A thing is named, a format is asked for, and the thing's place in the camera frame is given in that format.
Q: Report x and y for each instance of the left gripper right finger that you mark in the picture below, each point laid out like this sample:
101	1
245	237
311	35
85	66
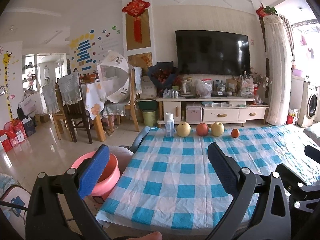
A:
259	209

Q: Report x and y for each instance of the blue white checkered tablecloth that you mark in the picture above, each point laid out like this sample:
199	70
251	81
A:
169	184

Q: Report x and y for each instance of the large yellow pear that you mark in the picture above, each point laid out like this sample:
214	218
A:
217	129

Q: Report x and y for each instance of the small brown pear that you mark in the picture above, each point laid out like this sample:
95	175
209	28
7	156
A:
183	129

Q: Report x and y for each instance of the pink trash bin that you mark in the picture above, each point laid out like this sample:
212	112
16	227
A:
105	172

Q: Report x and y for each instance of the wooden dining chair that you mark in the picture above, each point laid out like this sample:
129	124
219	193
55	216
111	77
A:
136	72

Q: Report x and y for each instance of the red chinese knot decoration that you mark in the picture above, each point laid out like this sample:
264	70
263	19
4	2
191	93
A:
136	8

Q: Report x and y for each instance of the white electric kettle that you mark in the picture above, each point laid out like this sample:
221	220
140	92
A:
186	89

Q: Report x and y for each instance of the giraffe height wall sticker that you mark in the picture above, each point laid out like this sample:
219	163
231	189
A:
6	61

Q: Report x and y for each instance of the washing machine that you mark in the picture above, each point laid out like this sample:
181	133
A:
309	105

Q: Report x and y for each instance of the green waste bin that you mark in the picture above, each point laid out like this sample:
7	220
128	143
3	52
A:
149	117

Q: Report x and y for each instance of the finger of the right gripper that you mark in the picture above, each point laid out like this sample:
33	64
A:
312	153
291	182

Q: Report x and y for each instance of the black television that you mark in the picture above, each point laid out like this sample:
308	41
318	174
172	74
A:
212	52

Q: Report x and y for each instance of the orange tangerine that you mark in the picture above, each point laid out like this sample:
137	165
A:
235	133

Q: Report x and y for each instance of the red gift boxes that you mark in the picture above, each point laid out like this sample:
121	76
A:
15	132

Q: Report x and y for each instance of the white tv cabinet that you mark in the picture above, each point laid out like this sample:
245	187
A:
227	110

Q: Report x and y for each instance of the dark flower bouquet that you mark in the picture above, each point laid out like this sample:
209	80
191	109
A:
162	74

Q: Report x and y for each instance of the white plastic milk bottle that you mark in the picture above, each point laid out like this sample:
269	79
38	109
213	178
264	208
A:
169	124

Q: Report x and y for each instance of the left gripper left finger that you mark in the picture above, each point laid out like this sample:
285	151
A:
45	218

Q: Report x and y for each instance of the red apple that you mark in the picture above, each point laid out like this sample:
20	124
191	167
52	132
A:
202	129

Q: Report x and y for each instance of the clear plastic bag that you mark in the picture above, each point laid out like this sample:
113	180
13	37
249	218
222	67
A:
203	88

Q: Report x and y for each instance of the dark wooden chair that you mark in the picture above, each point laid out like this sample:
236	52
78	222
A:
73	105

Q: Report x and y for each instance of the mesh food cover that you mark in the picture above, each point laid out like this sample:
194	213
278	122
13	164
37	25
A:
114	75

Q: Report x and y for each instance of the white standing air conditioner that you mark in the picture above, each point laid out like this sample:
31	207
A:
278	52

